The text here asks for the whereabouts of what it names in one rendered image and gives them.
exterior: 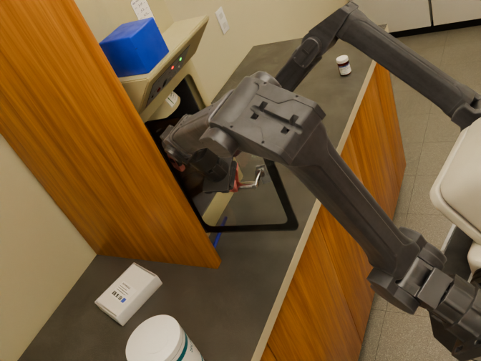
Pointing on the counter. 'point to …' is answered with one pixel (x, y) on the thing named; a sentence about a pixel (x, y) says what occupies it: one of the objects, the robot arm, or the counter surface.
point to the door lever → (251, 181)
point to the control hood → (197, 26)
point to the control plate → (167, 75)
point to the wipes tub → (161, 342)
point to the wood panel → (90, 139)
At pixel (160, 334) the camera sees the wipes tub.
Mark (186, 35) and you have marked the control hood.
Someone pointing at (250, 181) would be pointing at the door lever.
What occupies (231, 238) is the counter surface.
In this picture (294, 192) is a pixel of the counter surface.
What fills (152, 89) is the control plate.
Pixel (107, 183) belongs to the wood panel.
